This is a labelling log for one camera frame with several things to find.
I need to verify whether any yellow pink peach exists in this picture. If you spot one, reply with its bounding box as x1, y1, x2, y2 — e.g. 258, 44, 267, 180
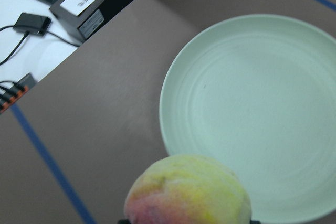
124, 154, 251, 223

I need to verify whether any light green plate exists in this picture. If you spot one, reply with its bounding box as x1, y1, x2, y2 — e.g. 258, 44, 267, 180
160, 14, 335, 223

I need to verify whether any small black adapter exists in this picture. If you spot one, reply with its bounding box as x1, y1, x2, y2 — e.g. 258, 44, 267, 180
13, 13, 51, 36

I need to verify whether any orange black usb hub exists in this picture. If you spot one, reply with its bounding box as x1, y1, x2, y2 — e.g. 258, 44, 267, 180
1, 73, 37, 114

